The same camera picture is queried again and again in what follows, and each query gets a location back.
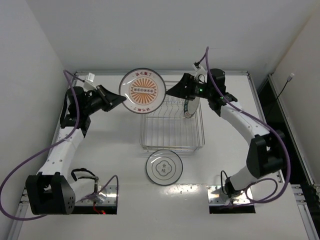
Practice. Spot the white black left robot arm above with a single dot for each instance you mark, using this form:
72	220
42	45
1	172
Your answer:
49	191

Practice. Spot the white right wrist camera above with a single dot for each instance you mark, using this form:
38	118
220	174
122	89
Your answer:
199	70

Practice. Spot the metal wire dish rack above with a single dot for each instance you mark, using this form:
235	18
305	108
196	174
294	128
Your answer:
172	127

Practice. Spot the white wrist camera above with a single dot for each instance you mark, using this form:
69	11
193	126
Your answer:
199	70
89	82

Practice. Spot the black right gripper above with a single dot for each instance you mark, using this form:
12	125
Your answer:
186	85

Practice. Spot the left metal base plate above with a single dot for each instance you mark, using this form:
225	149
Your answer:
106	198

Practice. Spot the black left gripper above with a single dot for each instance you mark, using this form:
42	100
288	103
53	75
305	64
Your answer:
105	96

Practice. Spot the white plate with centre emblem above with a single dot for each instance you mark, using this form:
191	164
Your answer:
164	167

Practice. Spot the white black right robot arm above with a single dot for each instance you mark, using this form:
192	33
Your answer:
267	151

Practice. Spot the green rim lettered plate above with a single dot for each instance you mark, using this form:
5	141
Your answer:
190	107

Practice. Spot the orange sunburst plate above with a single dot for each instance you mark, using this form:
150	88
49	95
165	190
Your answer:
144	89

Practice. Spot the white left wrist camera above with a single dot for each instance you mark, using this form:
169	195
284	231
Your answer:
89	82

